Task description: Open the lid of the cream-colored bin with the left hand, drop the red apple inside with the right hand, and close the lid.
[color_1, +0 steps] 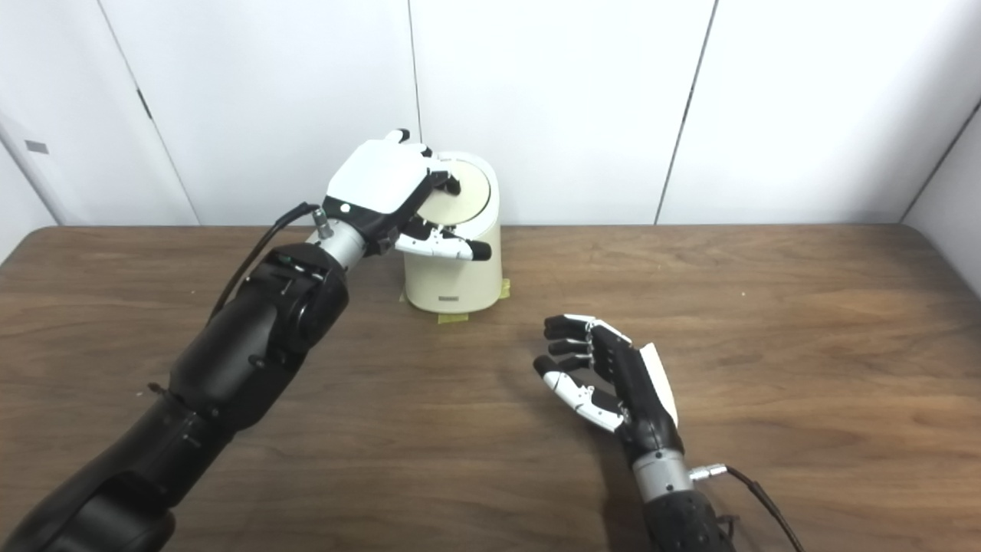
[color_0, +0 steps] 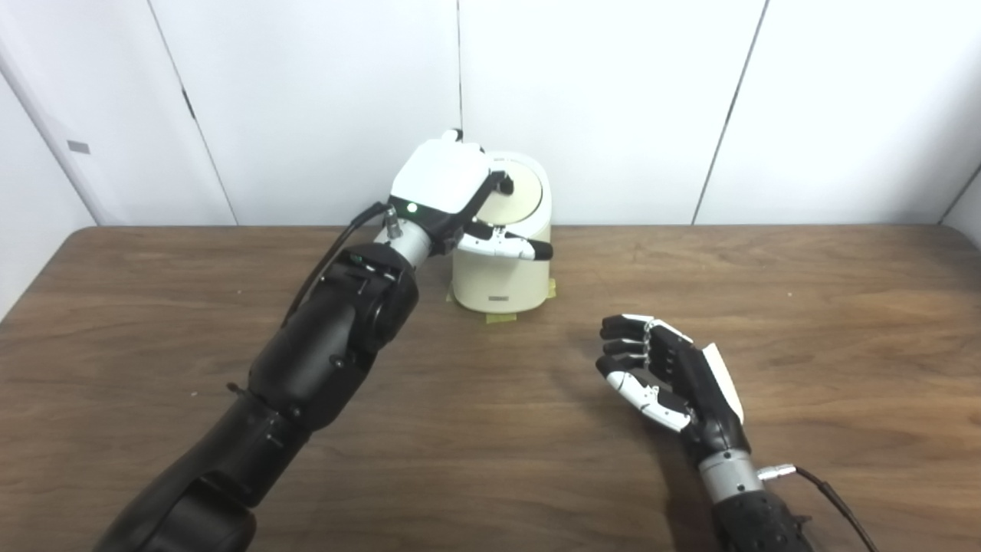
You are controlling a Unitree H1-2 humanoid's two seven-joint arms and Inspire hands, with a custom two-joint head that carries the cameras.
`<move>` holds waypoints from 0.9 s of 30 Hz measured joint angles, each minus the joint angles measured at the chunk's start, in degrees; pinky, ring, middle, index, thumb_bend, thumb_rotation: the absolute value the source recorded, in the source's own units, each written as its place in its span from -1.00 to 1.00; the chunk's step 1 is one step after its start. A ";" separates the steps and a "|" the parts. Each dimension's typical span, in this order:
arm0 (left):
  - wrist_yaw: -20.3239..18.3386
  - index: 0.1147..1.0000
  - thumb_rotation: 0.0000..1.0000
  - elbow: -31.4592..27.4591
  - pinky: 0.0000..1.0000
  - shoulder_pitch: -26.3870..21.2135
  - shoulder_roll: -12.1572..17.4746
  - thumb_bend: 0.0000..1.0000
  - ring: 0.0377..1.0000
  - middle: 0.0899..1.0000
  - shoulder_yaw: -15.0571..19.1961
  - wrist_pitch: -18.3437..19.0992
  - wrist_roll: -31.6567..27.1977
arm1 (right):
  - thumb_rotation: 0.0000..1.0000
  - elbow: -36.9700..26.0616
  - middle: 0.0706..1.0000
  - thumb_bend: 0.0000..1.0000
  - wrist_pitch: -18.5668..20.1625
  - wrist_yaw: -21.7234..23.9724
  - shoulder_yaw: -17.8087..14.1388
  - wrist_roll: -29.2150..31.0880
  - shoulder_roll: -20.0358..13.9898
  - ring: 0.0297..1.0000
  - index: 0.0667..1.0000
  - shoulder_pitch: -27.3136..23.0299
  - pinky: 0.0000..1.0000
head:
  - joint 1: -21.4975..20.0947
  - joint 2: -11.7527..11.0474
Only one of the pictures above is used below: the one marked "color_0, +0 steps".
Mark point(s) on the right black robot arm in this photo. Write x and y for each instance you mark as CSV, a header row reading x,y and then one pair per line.
x,y
736,491

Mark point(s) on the cream round bin lid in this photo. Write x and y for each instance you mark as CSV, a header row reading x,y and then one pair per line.
x,y
525,195

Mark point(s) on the cream-colored bin body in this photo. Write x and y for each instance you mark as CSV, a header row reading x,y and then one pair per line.
x,y
502,280

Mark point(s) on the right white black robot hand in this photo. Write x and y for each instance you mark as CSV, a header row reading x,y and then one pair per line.
x,y
701,391

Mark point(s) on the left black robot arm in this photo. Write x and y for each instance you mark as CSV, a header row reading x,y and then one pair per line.
x,y
329,345

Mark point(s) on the black wall panel hinge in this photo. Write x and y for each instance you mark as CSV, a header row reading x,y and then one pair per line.
x,y
189,105

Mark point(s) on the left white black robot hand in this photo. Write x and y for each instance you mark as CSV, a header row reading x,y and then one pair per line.
x,y
441,176

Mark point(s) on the grey wall label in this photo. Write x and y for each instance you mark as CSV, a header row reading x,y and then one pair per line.
x,y
78,146

